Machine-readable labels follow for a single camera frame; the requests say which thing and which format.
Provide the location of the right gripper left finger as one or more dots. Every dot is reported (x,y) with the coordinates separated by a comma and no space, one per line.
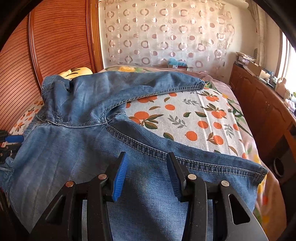
(104,188)

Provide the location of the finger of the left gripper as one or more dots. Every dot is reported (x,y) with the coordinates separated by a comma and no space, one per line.
(14,139)

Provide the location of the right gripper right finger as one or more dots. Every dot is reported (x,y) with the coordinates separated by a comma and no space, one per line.
(192,189)

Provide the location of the blue denim jeans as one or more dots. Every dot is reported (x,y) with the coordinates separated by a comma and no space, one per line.
(68,143)

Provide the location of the orange print white bedsheet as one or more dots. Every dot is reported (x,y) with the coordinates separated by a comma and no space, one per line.
(206,119)

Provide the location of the floral pink blanket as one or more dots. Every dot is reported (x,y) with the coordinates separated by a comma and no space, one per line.
(255,183)

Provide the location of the yellow plush toy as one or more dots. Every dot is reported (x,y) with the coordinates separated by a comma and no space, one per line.
(76,72)

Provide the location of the wooden side cabinet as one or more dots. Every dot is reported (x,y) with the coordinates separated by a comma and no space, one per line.
(271,124)

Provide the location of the turquoise item on box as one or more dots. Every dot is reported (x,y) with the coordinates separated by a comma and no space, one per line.
(173,63)

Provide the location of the cardboard box on cabinet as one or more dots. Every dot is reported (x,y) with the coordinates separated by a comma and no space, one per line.
(255,69)

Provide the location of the circle pattern sheer curtain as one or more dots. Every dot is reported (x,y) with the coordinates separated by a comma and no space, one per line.
(197,34)

